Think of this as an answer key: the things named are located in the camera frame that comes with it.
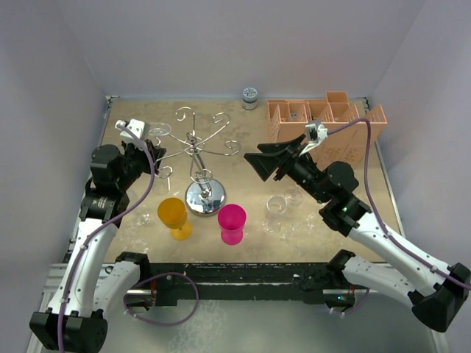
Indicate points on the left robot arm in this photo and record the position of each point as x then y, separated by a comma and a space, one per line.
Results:
76, 317

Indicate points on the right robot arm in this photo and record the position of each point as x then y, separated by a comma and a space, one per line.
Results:
434, 290

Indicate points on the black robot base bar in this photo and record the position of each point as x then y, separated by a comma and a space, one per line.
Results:
309, 283

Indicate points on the chrome wine glass rack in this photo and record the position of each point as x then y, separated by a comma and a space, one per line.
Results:
205, 195

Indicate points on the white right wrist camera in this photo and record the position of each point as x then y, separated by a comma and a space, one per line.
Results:
316, 132

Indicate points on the pink plastic goblet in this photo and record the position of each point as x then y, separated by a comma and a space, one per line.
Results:
232, 219

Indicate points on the short clear wine glass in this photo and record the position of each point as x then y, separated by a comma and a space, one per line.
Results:
274, 212

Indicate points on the peach plastic organizer box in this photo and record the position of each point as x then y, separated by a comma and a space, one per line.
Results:
287, 119

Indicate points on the yellow plastic goblet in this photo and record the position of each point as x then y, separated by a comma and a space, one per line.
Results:
173, 214

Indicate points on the tall clear champagne flute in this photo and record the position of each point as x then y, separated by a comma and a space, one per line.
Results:
293, 197

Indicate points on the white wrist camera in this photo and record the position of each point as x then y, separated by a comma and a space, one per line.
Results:
316, 132
137, 127

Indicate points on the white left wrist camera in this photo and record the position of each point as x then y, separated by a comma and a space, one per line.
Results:
137, 127

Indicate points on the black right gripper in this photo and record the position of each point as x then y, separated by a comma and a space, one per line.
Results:
266, 163

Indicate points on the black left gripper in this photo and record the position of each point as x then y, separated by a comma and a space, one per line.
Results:
155, 153

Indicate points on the small jar blue patterned lid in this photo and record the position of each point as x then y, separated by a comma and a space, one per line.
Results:
249, 98

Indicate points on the clear glass left side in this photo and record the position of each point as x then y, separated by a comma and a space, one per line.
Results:
139, 217

